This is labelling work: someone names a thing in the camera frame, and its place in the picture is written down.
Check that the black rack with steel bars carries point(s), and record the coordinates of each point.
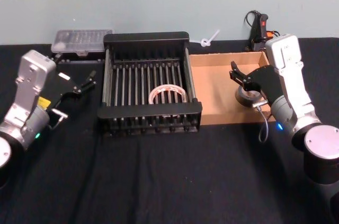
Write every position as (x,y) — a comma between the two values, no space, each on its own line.
(148,110)

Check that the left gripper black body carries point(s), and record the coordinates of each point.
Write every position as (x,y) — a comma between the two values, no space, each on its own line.
(59,86)

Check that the white tape roll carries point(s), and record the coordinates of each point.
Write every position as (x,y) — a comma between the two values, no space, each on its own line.
(169,87)

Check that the clear plastic case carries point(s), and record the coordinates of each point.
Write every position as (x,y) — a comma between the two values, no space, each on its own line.
(79,40)

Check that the silver tape roll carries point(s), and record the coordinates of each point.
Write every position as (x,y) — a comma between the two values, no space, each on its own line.
(245,100)

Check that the shallow brown cardboard tray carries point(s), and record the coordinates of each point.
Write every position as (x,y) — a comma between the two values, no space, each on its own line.
(212,89)

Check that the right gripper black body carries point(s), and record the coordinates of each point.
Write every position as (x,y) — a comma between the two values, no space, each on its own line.
(267,83)

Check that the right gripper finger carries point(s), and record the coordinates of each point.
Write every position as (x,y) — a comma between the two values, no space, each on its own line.
(250,88)
(238,73)

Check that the black table cloth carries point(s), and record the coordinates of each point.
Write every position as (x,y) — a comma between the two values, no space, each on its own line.
(169,176)

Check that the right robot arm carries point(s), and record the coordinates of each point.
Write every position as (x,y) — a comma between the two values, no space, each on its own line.
(286,49)

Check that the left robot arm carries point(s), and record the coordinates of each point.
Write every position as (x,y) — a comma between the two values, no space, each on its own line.
(26,81)

